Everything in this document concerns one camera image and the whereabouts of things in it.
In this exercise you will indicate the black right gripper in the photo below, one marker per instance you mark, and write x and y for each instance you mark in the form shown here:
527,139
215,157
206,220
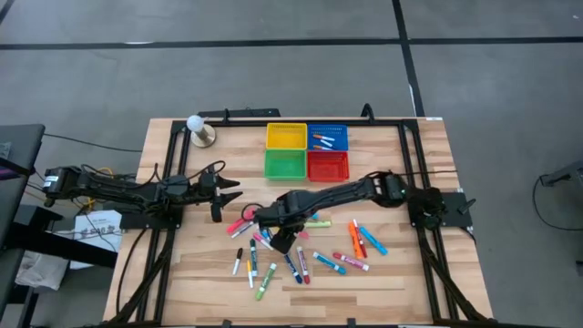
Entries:
284,241

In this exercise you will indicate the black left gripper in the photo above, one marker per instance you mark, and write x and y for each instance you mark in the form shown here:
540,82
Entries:
217,209

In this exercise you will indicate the blue-capped thin marker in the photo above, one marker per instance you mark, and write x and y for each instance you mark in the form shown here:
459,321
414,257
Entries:
265,234

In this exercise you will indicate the dark green Expo marker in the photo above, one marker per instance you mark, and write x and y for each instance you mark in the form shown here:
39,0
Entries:
253,257

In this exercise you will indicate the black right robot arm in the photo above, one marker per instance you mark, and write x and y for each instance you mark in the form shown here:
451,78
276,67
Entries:
341,193

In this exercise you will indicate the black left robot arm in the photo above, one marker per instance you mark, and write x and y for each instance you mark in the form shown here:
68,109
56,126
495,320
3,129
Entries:
118,191

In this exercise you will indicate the pink highlighter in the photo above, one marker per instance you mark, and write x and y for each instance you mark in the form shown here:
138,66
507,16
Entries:
237,224

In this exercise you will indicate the yellow-green highlighter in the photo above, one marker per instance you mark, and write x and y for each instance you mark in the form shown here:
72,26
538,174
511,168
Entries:
319,224

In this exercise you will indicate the yellow-capped thin marker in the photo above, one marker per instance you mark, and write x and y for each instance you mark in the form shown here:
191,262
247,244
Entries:
250,274

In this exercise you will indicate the black-capped thin marker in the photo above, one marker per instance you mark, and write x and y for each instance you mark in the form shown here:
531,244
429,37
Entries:
238,261

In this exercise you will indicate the white bulb brass lamp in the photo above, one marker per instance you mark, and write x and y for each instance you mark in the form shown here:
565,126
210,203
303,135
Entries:
202,136

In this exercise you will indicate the green plastic basket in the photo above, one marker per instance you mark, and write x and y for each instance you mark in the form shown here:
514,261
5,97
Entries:
285,165

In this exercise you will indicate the orange highlighter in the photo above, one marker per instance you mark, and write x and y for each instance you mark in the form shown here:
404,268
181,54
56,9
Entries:
355,239

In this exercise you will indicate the yellow plastic basket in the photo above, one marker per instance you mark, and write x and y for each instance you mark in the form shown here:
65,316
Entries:
287,136

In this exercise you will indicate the black power strip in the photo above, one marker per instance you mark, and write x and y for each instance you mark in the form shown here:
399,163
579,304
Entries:
255,112

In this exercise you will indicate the red plastic basket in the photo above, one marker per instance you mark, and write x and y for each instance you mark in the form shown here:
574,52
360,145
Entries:
328,166

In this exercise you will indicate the blue plastic basket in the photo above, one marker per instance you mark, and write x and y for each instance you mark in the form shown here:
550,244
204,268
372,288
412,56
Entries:
341,130

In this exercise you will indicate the white paper sheet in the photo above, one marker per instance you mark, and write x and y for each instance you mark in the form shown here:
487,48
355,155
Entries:
98,232

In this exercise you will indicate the white crumpled cloth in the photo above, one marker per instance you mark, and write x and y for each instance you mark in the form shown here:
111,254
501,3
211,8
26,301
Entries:
41,271

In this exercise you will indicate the black side desk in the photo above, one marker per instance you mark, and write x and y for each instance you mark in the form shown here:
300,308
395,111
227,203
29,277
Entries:
18,150

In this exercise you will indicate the black frame clamp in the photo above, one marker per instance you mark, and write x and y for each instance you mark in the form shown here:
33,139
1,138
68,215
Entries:
367,111
226,323
226,116
351,323

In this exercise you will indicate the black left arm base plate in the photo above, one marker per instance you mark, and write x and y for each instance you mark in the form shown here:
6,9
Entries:
150,223

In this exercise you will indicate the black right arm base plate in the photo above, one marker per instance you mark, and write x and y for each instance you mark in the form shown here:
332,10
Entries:
457,214

